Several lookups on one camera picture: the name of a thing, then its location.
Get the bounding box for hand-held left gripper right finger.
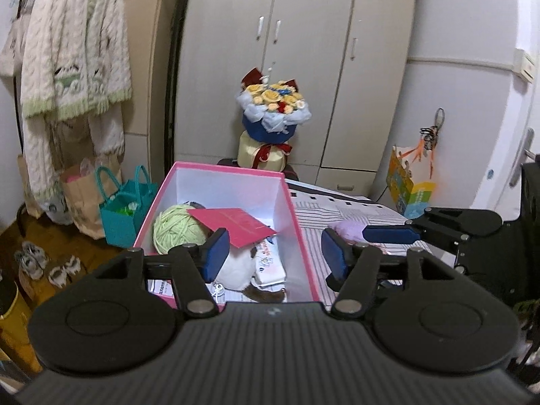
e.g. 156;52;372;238
321;227;462;320

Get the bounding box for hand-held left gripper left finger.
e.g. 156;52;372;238
93;228;232;318

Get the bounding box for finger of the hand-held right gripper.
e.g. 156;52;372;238
423;236;470;276
362;208;504;245

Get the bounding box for purple soft pouch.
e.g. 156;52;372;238
329;219;373;245

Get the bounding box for red envelope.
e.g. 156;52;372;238
186;208;278;249

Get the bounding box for light green yarn ball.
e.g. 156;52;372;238
153;204;212;256

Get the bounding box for pink cardboard box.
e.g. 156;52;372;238
133;161;321;309

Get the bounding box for white brown plush toy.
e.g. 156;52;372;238
213;245;288;303

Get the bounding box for colourful paper bag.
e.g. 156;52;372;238
386;145;437;219

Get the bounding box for white tissue pack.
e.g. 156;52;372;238
252;238;287;288

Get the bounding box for white printed packet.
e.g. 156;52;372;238
147;278;178;300

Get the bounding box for teal handbag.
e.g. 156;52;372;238
96;165;159;249

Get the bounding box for cream round box red ribbon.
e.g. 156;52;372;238
237;131;293;170

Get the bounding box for brown paper bag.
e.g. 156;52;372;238
59;158;123;239

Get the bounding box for grey white sneaker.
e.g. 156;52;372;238
15;241;46;280
48;256;82;288

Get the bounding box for white door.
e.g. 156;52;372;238
470;0;540;222

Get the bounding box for grey wardrobe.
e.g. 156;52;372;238
175;0;418;197

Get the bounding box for flower bouquet with blue wrap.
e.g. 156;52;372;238
235;67;314;144

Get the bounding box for white fleece garment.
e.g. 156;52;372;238
21;103;126;225

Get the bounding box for beige tall board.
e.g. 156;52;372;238
120;0;170;178

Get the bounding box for yellow bin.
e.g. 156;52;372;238
0;280;43;374

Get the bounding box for cream knitted cardigan green trim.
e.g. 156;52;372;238
20;0;132;121

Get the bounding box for hanging keys with orange cord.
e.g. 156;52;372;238
415;107;446;178

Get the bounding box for cream light switch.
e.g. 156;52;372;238
511;48;537;84

